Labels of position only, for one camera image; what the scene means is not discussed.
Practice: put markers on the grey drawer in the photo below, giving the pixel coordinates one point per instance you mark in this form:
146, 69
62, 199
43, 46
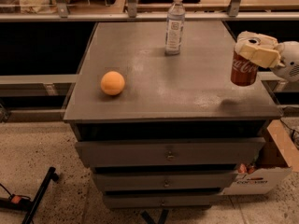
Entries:
140, 201
168, 152
164, 180

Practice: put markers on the bottom grey drawer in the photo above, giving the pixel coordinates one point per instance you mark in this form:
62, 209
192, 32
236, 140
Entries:
140, 201

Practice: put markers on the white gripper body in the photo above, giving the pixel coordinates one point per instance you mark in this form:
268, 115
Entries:
290, 61

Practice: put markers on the top grey drawer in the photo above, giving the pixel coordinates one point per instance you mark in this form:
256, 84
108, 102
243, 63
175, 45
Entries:
168, 152

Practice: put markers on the middle grey drawer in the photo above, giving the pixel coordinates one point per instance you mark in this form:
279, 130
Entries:
164, 180

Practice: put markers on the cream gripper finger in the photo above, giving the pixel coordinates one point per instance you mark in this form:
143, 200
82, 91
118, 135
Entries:
264, 40
263, 57

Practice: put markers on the orange ball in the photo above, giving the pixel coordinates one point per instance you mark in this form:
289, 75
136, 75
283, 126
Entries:
112, 83

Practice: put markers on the red coke can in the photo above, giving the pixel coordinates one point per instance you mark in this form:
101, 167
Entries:
243, 71

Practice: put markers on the grey drawer cabinet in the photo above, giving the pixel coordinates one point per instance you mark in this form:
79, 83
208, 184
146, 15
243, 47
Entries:
186, 96

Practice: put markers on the clear plastic water bottle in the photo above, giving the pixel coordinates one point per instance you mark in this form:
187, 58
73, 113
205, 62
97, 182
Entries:
174, 27

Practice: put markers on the black metal stand leg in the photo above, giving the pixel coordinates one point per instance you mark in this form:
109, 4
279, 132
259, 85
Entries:
50, 176

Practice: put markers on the grey metal shelf rail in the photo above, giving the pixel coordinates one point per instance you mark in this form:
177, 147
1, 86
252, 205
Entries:
241, 16

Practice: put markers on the white cardboard box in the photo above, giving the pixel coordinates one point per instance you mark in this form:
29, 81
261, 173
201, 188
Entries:
277, 159

